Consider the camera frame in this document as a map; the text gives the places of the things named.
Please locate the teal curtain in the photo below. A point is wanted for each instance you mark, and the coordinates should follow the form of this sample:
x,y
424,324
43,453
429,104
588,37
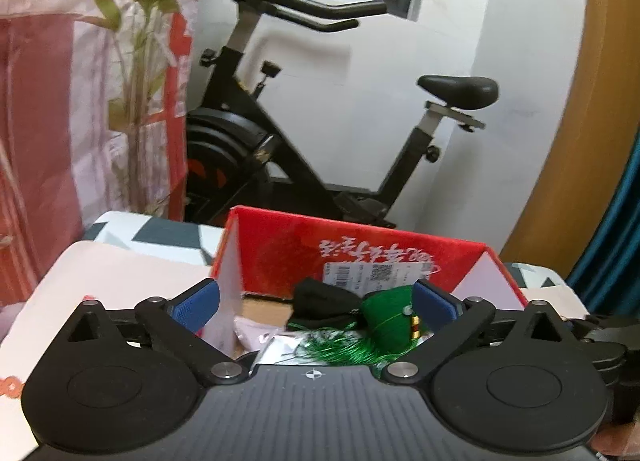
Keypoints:
x,y
620,241

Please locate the wooden door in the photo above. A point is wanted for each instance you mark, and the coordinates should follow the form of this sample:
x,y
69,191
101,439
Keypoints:
x,y
575,141

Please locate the silvery foil packet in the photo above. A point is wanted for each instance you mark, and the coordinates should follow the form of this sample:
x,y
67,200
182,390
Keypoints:
x,y
280,346

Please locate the white printed tablecloth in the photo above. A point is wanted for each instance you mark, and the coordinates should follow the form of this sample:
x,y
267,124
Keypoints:
x,y
100,271

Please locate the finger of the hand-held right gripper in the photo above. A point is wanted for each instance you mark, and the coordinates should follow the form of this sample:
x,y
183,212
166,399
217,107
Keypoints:
x,y
600,327

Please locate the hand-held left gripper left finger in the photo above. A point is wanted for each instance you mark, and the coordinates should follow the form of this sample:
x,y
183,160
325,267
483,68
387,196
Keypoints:
x,y
200,298

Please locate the black exercise bike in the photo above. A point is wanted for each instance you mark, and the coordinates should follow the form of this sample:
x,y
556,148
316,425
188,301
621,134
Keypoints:
x,y
300,166

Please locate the black fabric piece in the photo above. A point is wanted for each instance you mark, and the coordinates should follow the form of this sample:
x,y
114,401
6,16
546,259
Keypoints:
x,y
320,301

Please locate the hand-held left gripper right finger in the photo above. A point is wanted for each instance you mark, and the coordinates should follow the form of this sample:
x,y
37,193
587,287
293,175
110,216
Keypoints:
x,y
432,303

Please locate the red strawberry-print cardboard box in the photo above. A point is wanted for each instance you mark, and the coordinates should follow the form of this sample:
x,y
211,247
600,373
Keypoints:
x,y
280,241

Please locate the green tasselled sachet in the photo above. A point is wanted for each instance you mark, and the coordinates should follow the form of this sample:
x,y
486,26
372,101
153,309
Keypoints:
x,y
385,321

